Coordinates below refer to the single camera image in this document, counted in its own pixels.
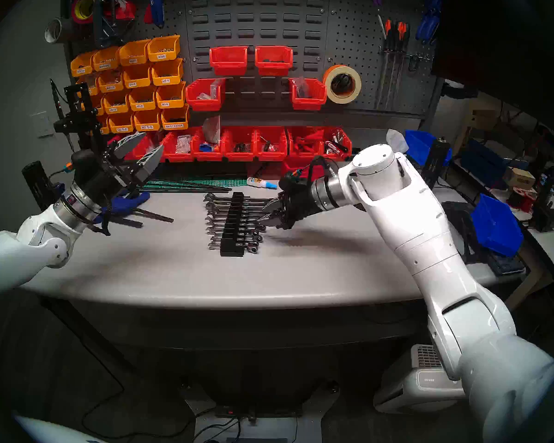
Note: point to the white tissue sheet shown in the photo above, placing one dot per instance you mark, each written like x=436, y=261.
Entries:
x=395, y=137

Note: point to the black hanging clamp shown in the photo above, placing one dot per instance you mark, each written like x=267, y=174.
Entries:
x=113, y=26

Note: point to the dark blue storage bin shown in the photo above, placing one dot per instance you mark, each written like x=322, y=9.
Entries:
x=484, y=158

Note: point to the black monitor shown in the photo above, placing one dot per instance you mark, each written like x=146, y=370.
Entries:
x=503, y=45

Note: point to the red yellow tape roll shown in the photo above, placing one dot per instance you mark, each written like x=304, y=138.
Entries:
x=76, y=13

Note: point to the white light switch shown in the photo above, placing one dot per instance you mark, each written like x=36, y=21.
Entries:
x=41, y=124

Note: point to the blue red hand tool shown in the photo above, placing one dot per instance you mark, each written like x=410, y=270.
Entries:
x=158, y=8

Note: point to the white glue bottle blue cap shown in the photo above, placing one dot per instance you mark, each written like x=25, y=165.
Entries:
x=258, y=182

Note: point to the black keyboard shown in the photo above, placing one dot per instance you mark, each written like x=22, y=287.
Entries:
x=505, y=263

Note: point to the yellow screw bin M3-6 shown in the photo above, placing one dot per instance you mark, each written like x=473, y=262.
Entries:
x=170, y=95

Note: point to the white air purifier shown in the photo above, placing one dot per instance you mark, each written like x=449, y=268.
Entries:
x=411, y=382

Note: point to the black power strip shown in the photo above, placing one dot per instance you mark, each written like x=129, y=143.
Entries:
x=258, y=410

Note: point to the beige masking tape roll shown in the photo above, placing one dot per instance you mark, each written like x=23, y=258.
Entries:
x=356, y=84

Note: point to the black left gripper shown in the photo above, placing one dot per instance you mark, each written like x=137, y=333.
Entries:
x=94, y=174

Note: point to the black frame stand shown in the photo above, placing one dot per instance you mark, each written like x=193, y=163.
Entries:
x=461, y=225

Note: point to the yellow screw bin M2.5-6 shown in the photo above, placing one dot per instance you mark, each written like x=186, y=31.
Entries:
x=120, y=122

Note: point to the tall clear parts bag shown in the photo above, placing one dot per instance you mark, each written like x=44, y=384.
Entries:
x=211, y=129

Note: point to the green cutting mat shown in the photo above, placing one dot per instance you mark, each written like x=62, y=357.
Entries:
x=235, y=182

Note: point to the clear plastic parts bag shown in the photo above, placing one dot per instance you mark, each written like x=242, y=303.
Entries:
x=211, y=90
x=300, y=86
x=183, y=144

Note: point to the blue bar clamp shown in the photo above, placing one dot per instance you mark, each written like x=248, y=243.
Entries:
x=129, y=202

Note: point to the yellow screw bin M2.5-5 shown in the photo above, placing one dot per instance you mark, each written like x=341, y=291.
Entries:
x=146, y=121

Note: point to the grey tape roll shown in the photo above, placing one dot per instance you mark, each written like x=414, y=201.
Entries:
x=65, y=29

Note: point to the black wrench holder case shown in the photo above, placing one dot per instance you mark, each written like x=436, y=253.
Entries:
x=232, y=252

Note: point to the yellow screw bin M3-8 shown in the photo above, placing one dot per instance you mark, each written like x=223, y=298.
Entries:
x=142, y=99

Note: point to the blue plastic bin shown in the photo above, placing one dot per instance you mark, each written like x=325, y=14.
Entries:
x=496, y=225
x=420, y=144

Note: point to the grey tool wall panel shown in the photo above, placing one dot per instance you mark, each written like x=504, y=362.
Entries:
x=355, y=40

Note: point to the black ribbed cylinder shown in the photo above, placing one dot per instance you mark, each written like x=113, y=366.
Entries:
x=37, y=183

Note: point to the yellow screw bin M3-12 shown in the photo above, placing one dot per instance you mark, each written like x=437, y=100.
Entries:
x=115, y=103

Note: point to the orange black screwdriver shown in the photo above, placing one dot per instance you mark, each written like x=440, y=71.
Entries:
x=400, y=33
x=388, y=36
x=406, y=33

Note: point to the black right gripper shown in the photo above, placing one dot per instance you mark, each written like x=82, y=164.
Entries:
x=298, y=200

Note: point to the yellow screw bin M4-6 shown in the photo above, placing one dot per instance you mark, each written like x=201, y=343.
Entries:
x=137, y=76

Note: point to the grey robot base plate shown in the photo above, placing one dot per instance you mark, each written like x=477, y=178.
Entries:
x=311, y=423

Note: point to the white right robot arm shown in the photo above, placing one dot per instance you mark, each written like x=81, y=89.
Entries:
x=415, y=225

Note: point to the black carabiner clip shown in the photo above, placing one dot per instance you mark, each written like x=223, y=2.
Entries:
x=413, y=64

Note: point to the red Marks-A-Lot marker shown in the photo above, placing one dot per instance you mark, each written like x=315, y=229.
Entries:
x=334, y=146

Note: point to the black ribbed bottle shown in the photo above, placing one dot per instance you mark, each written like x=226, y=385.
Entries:
x=437, y=158

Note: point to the yellow screw bin M4-0.7 hex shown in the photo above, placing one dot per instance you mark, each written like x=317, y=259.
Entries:
x=174, y=117

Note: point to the red plastic bin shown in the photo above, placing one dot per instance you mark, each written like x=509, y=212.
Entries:
x=273, y=61
x=307, y=103
x=304, y=154
x=176, y=156
x=271, y=155
x=205, y=103
x=207, y=155
x=239, y=155
x=341, y=156
x=153, y=141
x=113, y=138
x=288, y=165
x=228, y=61

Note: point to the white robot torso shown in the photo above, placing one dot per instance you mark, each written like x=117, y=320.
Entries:
x=51, y=434

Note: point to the small chrome ratcheting wrench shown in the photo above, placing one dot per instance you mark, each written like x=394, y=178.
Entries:
x=254, y=250

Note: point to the black articulated holder stand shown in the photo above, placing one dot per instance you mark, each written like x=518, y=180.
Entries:
x=76, y=119

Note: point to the red hanging tool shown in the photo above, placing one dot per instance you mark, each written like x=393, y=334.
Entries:
x=124, y=10

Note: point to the yellow screw bin M3-4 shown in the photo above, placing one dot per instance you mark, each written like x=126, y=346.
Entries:
x=167, y=72

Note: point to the small cardboard box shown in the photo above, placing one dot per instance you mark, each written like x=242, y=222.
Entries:
x=519, y=178

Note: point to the black marker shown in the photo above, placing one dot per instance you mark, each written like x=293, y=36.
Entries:
x=258, y=170

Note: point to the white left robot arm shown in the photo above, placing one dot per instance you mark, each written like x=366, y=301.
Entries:
x=9, y=257

